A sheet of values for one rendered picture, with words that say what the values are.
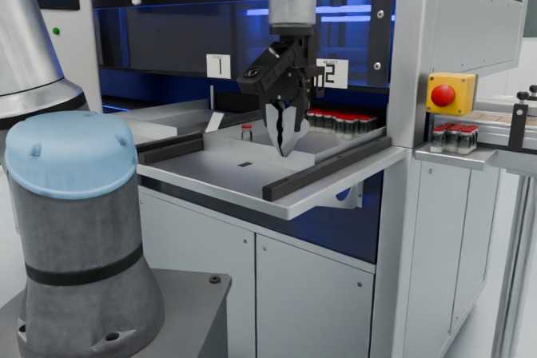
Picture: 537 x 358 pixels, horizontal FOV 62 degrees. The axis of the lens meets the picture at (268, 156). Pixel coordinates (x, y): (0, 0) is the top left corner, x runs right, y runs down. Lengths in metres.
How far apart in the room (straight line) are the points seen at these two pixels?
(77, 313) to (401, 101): 0.69
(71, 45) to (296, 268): 0.93
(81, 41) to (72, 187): 1.10
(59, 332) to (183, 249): 1.03
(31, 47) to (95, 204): 0.21
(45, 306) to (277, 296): 0.86
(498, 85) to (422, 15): 4.70
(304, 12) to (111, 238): 0.44
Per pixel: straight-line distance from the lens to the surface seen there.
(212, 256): 1.40
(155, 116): 1.23
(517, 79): 5.55
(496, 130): 0.99
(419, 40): 0.91
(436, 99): 0.86
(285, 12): 0.71
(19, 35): 0.56
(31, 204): 0.46
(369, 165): 0.81
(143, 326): 0.51
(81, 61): 1.51
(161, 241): 1.58
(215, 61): 1.21
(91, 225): 0.45
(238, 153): 0.83
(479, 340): 1.96
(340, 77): 0.98
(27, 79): 0.56
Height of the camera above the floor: 1.11
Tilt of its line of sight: 16 degrees down
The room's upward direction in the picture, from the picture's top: straight up
